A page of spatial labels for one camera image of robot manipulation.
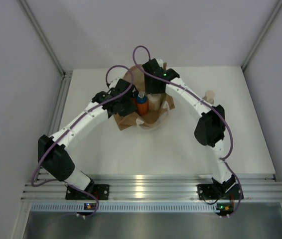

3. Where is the aluminium frame post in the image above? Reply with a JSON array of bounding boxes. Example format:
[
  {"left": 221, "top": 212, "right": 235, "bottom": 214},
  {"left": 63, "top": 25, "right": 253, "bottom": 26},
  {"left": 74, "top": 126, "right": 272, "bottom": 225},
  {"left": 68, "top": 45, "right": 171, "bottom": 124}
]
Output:
[
  {"left": 17, "top": 0, "right": 66, "bottom": 77},
  {"left": 241, "top": 0, "right": 282, "bottom": 72}
]

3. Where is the cream pump bottle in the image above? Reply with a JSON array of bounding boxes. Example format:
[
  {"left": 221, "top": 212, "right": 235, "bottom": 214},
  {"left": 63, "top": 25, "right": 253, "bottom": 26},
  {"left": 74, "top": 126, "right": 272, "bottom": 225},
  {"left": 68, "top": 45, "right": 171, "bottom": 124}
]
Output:
[{"left": 147, "top": 94, "right": 161, "bottom": 112}]

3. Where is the perforated grey cable duct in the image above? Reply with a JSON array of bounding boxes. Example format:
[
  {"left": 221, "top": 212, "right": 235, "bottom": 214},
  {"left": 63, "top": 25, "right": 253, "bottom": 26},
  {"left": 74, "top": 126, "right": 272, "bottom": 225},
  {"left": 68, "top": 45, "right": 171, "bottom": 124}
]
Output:
[{"left": 31, "top": 202, "right": 231, "bottom": 213}]

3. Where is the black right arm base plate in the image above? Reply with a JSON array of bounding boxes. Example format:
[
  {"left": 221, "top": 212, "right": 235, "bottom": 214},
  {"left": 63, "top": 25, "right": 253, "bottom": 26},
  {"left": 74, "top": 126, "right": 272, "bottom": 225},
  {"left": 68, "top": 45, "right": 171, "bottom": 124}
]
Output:
[{"left": 197, "top": 184, "right": 242, "bottom": 201}]

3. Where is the left aluminium frame post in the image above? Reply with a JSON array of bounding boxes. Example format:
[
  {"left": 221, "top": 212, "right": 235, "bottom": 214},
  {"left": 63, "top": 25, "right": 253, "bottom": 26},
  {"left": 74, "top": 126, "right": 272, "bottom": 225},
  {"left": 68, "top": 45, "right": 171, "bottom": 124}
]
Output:
[{"left": 17, "top": 0, "right": 66, "bottom": 77}]

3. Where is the right aluminium frame post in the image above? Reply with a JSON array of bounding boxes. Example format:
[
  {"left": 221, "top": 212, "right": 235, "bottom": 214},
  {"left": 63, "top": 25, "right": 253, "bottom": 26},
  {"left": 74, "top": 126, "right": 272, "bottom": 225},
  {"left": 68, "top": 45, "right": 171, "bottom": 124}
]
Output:
[{"left": 241, "top": 0, "right": 282, "bottom": 72}]

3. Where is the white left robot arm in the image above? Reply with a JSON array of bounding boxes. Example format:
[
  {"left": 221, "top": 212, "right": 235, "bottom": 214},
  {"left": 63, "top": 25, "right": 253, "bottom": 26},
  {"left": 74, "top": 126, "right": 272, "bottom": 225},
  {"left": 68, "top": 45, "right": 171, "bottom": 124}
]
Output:
[{"left": 38, "top": 78, "right": 136, "bottom": 199}]

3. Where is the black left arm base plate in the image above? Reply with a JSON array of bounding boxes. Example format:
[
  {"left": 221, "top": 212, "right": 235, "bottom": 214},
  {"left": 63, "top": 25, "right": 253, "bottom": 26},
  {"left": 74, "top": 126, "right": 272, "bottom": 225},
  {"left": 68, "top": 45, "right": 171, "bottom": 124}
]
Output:
[{"left": 65, "top": 183, "right": 110, "bottom": 201}]

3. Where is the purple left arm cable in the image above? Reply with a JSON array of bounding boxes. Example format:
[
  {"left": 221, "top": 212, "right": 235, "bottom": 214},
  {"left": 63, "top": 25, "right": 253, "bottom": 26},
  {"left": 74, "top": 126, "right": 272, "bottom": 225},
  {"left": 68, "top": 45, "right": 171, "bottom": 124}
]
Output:
[{"left": 30, "top": 64, "right": 135, "bottom": 188}]

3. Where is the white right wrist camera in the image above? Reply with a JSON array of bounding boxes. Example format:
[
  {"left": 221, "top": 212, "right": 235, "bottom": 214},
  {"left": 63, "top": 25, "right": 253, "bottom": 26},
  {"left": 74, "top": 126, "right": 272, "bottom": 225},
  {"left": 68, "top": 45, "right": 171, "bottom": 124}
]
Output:
[{"left": 156, "top": 58, "right": 164, "bottom": 68}]

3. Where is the orange bottle blue cap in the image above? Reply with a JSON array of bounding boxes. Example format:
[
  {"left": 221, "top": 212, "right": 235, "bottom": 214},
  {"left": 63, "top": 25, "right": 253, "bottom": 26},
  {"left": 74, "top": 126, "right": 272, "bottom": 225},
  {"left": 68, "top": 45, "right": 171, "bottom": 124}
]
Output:
[{"left": 133, "top": 91, "right": 148, "bottom": 116}]

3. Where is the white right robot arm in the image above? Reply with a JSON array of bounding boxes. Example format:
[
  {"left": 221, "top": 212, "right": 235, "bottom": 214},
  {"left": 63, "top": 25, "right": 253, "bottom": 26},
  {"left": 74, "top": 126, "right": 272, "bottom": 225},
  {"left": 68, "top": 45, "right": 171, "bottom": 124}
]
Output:
[{"left": 141, "top": 58, "right": 236, "bottom": 198}]

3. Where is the beige round pump bottle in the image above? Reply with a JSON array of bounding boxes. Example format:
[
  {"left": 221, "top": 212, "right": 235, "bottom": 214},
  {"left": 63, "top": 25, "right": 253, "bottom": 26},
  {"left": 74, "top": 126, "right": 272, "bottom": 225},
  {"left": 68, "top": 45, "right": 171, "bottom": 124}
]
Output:
[{"left": 203, "top": 90, "right": 216, "bottom": 105}]

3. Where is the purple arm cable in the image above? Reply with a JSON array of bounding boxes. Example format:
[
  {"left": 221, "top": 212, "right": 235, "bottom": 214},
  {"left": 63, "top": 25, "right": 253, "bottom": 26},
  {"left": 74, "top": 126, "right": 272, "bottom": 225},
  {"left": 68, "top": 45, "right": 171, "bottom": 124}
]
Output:
[
  {"left": 30, "top": 64, "right": 135, "bottom": 188},
  {"left": 132, "top": 45, "right": 234, "bottom": 160}
]

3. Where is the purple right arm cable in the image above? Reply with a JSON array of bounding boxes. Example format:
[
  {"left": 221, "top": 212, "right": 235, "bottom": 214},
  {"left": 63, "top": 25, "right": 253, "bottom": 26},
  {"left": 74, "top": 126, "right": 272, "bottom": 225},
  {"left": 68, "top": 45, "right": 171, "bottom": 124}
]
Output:
[{"left": 132, "top": 45, "right": 234, "bottom": 160}]

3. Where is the aluminium mounting rail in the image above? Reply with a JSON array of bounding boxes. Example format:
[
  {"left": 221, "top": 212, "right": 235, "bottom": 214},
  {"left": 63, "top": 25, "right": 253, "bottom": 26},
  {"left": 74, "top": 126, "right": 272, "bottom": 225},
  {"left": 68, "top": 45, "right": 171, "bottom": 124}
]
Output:
[{"left": 21, "top": 174, "right": 282, "bottom": 202}]

